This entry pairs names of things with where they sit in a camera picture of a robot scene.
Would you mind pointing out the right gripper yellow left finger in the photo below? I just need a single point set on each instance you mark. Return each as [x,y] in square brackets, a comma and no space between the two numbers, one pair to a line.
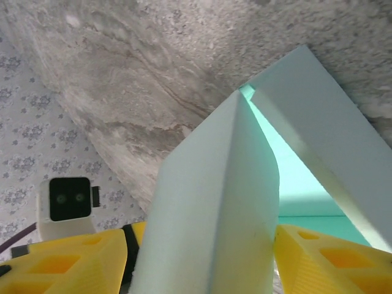
[61,269]

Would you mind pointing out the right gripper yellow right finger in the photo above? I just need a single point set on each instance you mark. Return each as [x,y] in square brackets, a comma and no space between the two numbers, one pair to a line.
[337,269]

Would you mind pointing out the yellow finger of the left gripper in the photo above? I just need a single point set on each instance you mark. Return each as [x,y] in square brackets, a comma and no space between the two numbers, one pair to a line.
[139,229]

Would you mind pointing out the light blue paper box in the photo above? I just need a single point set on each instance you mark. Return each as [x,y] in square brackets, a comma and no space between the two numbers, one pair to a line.
[214,199]

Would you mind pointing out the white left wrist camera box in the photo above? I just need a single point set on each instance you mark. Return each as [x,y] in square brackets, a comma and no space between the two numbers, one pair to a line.
[69,199]

